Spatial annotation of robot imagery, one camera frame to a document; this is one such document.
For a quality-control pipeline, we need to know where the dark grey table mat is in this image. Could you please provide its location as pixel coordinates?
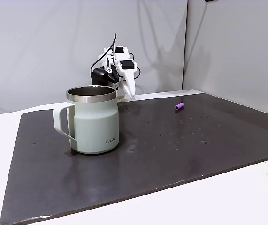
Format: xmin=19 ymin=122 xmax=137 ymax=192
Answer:
xmin=0 ymin=90 xmax=268 ymax=225

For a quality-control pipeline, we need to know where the black camera cable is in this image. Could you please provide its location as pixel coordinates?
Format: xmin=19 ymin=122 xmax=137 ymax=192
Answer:
xmin=91 ymin=33 xmax=118 ymax=75

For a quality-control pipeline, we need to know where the pale green steel-rim mug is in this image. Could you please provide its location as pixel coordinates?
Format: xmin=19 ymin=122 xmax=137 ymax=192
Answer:
xmin=52 ymin=85 xmax=120 ymax=155

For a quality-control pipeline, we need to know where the black camera box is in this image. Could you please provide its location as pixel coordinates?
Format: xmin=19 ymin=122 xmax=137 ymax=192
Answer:
xmin=92 ymin=67 xmax=110 ymax=86

